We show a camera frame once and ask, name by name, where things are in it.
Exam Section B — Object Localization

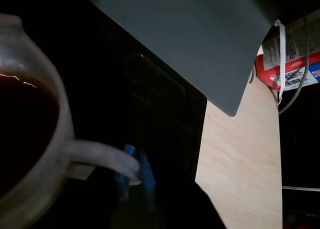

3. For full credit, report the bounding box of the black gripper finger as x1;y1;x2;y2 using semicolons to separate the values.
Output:
114;143;138;229
137;151;226;229

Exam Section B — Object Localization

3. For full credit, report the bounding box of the gray braided cable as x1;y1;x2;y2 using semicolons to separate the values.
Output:
278;8;311;115

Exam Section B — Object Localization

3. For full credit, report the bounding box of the flat white strap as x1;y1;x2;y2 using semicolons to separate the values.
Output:
273;20;287;105

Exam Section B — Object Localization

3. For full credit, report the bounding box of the black work mat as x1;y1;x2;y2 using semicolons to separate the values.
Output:
0;0;208;229

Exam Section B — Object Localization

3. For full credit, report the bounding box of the translucent pink gooseneck kettle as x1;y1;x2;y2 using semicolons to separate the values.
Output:
0;13;144;229

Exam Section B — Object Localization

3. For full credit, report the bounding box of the thin white cable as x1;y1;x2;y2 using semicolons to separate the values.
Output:
282;185;320;192

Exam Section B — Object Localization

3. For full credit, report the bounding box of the red and blue cardboard box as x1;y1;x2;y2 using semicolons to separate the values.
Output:
254;8;320;92

